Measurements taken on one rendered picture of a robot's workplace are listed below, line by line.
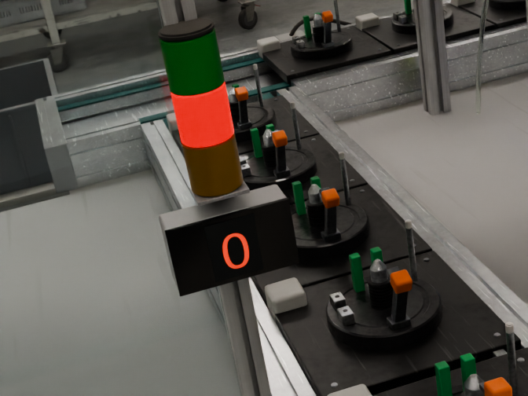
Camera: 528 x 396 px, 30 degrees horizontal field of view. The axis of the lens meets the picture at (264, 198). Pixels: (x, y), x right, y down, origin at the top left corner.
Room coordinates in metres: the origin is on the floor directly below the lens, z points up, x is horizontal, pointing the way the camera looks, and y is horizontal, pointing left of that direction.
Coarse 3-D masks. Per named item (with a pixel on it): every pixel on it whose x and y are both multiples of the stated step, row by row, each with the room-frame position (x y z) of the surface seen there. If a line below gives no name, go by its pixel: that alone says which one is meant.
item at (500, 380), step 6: (498, 378) 0.73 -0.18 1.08; (480, 384) 0.74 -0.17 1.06; (486, 384) 0.72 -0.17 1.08; (492, 384) 0.72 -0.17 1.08; (498, 384) 0.72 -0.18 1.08; (504, 384) 0.72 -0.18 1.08; (486, 390) 0.72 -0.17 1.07; (492, 390) 0.71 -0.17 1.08; (498, 390) 0.71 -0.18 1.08; (504, 390) 0.71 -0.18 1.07; (510, 390) 0.71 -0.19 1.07
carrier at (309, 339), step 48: (288, 288) 1.09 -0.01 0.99; (336, 288) 1.11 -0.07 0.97; (384, 288) 1.01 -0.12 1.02; (432, 288) 1.03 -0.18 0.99; (288, 336) 1.02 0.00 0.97; (336, 336) 0.99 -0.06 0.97; (384, 336) 0.95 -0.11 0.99; (432, 336) 0.96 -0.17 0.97; (480, 336) 0.94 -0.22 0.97; (336, 384) 0.90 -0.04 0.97; (384, 384) 0.89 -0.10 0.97
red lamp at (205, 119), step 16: (176, 96) 0.83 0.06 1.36; (192, 96) 0.83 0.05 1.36; (208, 96) 0.83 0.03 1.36; (224, 96) 0.84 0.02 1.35; (176, 112) 0.84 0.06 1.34; (192, 112) 0.83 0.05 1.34; (208, 112) 0.82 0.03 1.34; (224, 112) 0.83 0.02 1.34; (192, 128) 0.83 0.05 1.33; (208, 128) 0.82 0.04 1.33; (224, 128) 0.83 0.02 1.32; (192, 144) 0.83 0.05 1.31; (208, 144) 0.82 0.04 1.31
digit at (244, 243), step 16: (224, 224) 0.82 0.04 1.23; (240, 224) 0.82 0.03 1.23; (208, 240) 0.82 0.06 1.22; (224, 240) 0.82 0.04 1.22; (240, 240) 0.82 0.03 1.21; (256, 240) 0.83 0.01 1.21; (224, 256) 0.82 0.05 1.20; (240, 256) 0.82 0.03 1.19; (256, 256) 0.83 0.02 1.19; (224, 272) 0.82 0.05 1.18; (240, 272) 0.82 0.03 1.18
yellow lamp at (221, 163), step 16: (224, 144) 0.83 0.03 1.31; (192, 160) 0.83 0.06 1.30; (208, 160) 0.82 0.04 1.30; (224, 160) 0.83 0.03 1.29; (192, 176) 0.83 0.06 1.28; (208, 176) 0.82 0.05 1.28; (224, 176) 0.83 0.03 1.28; (240, 176) 0.84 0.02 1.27; (208, 192) 0.83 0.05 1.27; (224, 192) 0.82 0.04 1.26
